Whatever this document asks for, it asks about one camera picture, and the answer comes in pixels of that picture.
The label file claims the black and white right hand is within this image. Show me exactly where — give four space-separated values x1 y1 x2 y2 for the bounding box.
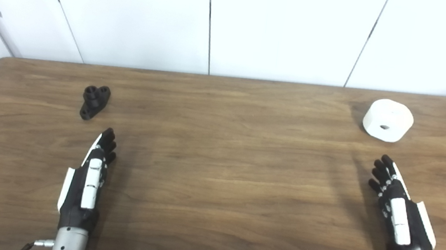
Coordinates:
361 153 446 250

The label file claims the black and white left hand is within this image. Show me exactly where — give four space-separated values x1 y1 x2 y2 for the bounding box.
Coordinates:
55 123 119 236

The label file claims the black flanged holder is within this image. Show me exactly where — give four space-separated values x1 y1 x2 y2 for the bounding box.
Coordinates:
79 83 112 123

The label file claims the round white piece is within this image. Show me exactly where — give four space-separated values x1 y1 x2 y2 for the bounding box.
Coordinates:
361 97 416 145

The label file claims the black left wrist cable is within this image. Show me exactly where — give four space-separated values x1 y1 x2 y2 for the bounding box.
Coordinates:
19 236 55 250

